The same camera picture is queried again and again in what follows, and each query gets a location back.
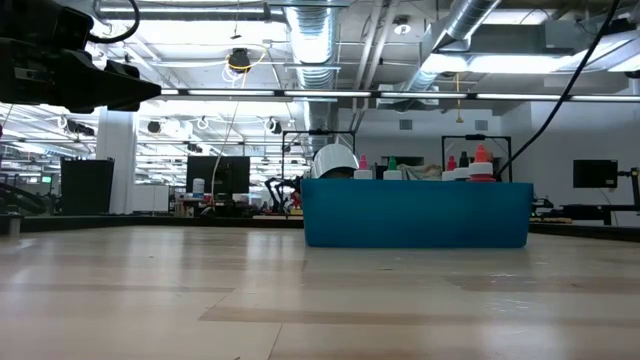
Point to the white building column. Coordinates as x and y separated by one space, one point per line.
116 160

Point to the black metal frame stand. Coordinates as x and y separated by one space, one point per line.
320 132
492 137

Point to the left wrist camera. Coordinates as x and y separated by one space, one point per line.
45 20

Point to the grey rectangular air duct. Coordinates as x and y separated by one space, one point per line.
565 35

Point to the light crumpled cloth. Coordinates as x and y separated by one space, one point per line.
425 172

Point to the blue plastic bin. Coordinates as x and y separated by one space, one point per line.
415 215

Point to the green-capped large colouring bottle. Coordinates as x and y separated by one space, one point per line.
392 175

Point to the black background robot arm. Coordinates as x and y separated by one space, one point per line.
280 195
542 202

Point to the wall air vent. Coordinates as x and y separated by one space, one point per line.
405 124
481 125

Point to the white plastic container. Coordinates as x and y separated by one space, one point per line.
198 187

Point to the pink-capped large colouring bottle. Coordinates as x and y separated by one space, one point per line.
363 174

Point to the black overhead camera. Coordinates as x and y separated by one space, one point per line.
239 59

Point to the black background desk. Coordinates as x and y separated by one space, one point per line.
600 210

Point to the black standing monitor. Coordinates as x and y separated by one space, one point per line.
225 180

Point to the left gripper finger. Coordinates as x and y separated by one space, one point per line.
115 85
122 106

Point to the black cabinet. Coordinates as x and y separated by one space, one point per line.
87 187

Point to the orange-capped large colouring bottle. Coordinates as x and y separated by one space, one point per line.
481 170

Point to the round silver air duct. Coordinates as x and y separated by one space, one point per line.
465 20
312 45

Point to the yellow hanging pendant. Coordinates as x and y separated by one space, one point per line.
459 120

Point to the black table frame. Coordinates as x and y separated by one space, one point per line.
150 222

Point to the long ceiling light strip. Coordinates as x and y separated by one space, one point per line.
225 92

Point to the white plastic pipe cylinder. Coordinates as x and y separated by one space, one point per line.
332 157

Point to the white ceiling sensor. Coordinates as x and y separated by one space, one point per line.
401 27

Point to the wall-mounted black monitor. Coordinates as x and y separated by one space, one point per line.
595 174

